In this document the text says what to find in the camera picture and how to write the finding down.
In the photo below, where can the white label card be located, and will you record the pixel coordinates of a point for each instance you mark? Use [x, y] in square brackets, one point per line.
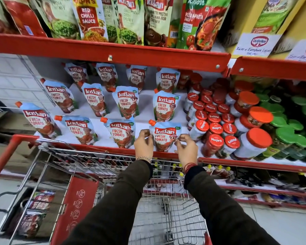
[256, 44]
[302, 50]

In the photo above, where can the red cart seat flap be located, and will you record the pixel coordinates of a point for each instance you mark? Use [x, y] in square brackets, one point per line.
[75, 206]

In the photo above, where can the person's right forearm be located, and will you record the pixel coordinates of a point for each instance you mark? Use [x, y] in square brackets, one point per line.
[219, 211]

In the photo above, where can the person's left hand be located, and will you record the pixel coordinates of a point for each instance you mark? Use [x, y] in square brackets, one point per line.
[143, 146]

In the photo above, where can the person's left thumb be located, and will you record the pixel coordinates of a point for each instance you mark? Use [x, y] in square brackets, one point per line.
[151, 140]

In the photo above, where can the person's left forearm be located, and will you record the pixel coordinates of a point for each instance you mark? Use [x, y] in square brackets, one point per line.
[117, 209]

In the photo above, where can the red chilli sauce pouch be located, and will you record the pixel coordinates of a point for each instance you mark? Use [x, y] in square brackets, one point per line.
[90, 20]

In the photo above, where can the person's right thumb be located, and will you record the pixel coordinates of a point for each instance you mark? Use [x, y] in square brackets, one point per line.
[177, 144]

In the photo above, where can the blue tomato ketchup pouch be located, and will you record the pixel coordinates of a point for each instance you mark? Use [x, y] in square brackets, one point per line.
[165, 136]

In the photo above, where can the person's right hand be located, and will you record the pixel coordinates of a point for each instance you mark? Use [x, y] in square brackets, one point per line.
[187, 151]

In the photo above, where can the green packet in display box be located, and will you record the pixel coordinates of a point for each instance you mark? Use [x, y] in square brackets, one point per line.
[272, 16]

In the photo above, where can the orange lid white jar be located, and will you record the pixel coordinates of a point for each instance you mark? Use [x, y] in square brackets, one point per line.
[258, 137]
[248, 97]
[243, 85]
[261, 114]

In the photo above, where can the brown chutney pouch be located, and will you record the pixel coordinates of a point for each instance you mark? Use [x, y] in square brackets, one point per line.
[156, 20]

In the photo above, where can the group of red-capped sauce bottles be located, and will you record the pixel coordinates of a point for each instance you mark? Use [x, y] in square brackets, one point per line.
[213, 128]

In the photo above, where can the plain red sauce pouch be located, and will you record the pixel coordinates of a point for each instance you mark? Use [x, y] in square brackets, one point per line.
[23, 16]

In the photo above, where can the group of green lid jars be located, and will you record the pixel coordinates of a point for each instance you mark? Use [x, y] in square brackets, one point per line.
[288, 135]

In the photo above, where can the dark printed pouches under cart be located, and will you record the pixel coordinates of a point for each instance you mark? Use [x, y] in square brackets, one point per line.
[35, 211]

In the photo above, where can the green chutney pouch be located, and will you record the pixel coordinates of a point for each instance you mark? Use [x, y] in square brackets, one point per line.
[61, 22]
[130, 22]
[109, 25]

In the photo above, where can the green pasta sauce pouch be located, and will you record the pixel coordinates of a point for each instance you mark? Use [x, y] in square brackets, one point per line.
[201, 25]

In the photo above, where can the rows of blue ketchup pouches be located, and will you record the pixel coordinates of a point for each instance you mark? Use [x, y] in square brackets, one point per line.
[127, 102]

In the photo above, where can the orange green pouch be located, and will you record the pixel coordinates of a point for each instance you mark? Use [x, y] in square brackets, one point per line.
[174, 30]

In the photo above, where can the yellow display box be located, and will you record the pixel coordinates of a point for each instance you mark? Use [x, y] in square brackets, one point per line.
[298, 28]
[241, 22]

